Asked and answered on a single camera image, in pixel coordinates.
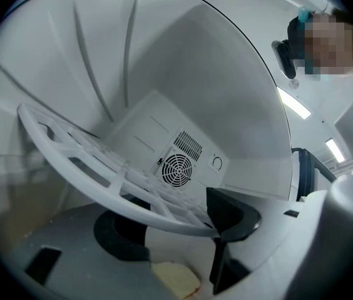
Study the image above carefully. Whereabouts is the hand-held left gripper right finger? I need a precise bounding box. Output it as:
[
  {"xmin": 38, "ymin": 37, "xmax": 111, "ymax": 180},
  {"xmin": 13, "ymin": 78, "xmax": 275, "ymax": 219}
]
[{"xmin": 207, "ymin": 187, "xmax": 302, "ymax": 295}]

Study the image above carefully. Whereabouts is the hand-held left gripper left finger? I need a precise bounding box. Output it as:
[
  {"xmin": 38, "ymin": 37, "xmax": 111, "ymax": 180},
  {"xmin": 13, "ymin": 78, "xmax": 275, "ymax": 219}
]
[{"xmin": 12, "ymin": 203, "xmax": 171, "ymax": 300}]

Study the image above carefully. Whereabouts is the white wire rack shelf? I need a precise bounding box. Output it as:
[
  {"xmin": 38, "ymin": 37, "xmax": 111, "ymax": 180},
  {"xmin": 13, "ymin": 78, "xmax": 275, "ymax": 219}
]
[{"xmin": 16, "ymin": 102, "xmax": 224, "ymax": 238}]

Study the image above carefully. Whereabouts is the white mini fridge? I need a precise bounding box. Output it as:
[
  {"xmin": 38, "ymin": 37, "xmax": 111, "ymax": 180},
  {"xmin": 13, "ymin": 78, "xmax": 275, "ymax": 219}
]
[{"xmin": 0, "ymin": 0, "xmax": 301, "ymax": 262}]

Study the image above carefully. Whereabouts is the yellow sandwich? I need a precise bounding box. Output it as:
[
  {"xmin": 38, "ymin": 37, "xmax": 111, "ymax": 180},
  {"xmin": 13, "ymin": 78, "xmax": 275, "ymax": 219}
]
[{"xmin": 150, "ymin": 260, "xmax": 202, "ymax": 299}]

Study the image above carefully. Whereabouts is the short ceiling light panel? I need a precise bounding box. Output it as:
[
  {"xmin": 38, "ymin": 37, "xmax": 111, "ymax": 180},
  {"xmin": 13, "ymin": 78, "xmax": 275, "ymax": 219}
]
[{"xmin": 325, "ymin": 137, "xmax": 346, "ymax": 164}]

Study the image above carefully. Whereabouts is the long ceiling light panel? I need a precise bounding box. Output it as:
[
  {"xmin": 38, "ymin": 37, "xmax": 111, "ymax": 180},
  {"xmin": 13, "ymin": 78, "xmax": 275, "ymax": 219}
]
[{"xmin": 276, "ymin": 86, "xmax": 312, "ymax": 120}]

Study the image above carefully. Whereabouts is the person's head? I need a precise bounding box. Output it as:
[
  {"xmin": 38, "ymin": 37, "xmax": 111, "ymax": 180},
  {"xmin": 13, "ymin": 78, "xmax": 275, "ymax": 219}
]
[{"xmin": 287, "ymin": 6, "xmax": 353, "ymax": 81}]

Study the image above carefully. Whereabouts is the head-worn camera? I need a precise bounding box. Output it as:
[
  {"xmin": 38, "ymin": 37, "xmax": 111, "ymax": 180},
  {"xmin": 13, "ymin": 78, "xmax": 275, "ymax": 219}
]
[{"xmin": 272, "ymin": 39, "xmax": 299, "ymax": 89}]

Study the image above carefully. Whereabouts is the teal head strap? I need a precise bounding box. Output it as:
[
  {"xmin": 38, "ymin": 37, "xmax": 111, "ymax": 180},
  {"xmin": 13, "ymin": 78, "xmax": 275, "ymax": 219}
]
[{"xmin": 297, "ymin": 6, "xmax": 314, "ymax": 23}]

